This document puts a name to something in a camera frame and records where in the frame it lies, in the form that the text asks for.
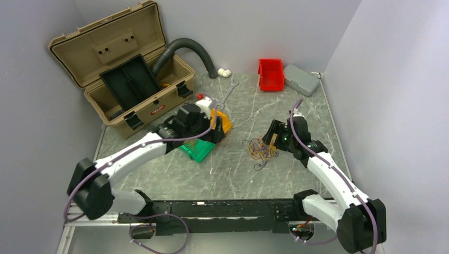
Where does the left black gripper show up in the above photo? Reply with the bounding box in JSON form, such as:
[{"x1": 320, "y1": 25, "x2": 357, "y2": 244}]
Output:
[{"x1": 184, "y1": 111, "x2": 226, "y2": 144}]

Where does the yellow plastic bin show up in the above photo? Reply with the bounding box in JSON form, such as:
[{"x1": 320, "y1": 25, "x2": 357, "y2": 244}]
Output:
[{"x1": 210, "y1": 109, "x2": 232, "y2": 144}]

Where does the grey plastic case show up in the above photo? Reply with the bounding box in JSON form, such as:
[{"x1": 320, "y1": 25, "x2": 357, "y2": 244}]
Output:
[{"x1": 283, "y1": 64, "x2": 320, "y2": 97}]

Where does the green plastic bin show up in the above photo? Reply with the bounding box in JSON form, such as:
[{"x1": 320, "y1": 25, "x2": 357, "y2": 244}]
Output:
[{"x1": 180, "y1": 139, "x2": 215, "y2": 164}]

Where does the silver open-end wrench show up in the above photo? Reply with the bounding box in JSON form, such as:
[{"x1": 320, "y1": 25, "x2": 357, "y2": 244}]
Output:
[{"x1": 217, "y1": 79, "x2": 239, "y2": 110}]

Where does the dark grey corrugated hose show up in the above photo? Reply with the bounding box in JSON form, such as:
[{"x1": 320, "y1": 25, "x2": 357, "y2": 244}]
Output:
[{"x1": 151, "y1": 38, "x2": 219, "y2": 79}]

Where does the red plastic bin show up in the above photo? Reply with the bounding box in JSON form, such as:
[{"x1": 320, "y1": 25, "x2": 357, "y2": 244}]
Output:
[{"x1": 258, "y1": 59, "x2": 284, "y2": 92}]

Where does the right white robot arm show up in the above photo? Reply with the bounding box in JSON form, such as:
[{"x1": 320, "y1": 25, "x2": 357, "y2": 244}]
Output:
[{"x1": 262, "y1": 114, "x2": 387, "y2": 253}]

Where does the multicolour cable bundle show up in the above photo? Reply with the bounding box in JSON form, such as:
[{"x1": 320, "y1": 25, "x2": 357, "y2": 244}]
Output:
[{"x1": 242, "y1": 135, "x2": 281, "y2": 172}]

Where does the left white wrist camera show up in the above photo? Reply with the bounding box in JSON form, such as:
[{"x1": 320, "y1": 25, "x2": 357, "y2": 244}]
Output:
[{"x1": 194, "y1": 93, "x2": 213, "y2": 119}]

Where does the tan plastic toolbox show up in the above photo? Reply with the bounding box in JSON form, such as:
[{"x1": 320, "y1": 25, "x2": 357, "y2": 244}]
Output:
[{"x1": 48, "y1": 1, "x2": 195, "y2": 139}]

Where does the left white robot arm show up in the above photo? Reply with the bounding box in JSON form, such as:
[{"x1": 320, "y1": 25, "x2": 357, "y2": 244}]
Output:
[{"x1": 64, "y1": 99, "x2": 226, "y2": 222}]

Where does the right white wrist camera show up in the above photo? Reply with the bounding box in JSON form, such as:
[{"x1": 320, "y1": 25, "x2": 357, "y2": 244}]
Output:
[{"x1": 289, "y1": 108, "x2": 304, "y2": 118}]

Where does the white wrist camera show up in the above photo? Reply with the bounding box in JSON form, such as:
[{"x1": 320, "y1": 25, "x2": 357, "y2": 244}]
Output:
[
  {"x1": 194, "y1": 93, "x2": 213, "y2": 119},
  {"x1": 289, "y1": 108, "x2": 304, "y2": 118}
]

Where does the black toolbox tray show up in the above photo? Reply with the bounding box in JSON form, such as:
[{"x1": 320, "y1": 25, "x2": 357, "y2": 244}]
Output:
[{"x1": 99, "y1": 54, "x2": 161, "y2": 111}]

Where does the white pipe fitting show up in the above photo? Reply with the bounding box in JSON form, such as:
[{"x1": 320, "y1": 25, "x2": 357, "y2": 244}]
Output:
[{"x1": 217, "y1": 68, "x2": 231, "y2": 78}]

